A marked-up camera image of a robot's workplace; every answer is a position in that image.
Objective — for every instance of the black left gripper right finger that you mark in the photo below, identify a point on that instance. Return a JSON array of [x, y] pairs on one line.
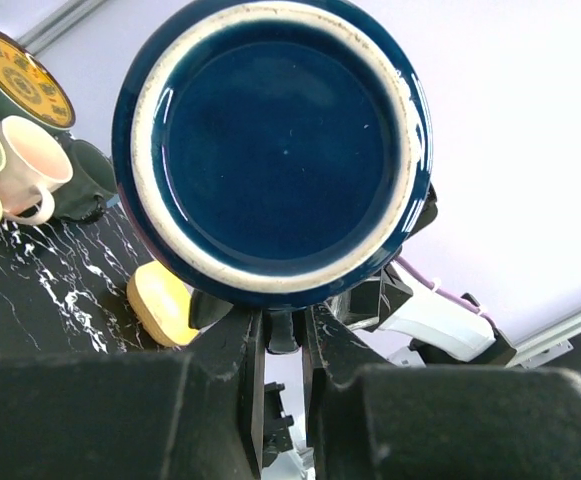
[[367, 418]]

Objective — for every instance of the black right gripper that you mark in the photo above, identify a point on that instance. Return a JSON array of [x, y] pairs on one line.
[[420, 215]]

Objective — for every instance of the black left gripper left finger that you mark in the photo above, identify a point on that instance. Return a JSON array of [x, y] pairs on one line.
[[196, 413]]

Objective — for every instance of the dark blue mug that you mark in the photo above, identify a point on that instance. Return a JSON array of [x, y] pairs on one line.
[[272, 154]]

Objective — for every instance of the peach pink mug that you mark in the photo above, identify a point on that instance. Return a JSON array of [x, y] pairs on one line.
[[36, 166]]

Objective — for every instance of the purple grey mug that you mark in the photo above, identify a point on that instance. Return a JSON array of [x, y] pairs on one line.
[[84, 199]]

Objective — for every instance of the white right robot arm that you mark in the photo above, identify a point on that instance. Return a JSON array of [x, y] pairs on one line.
[[444, 329]]

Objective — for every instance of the yellow patterned metal bowl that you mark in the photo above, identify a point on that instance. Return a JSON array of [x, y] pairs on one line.
[[28, 89]]

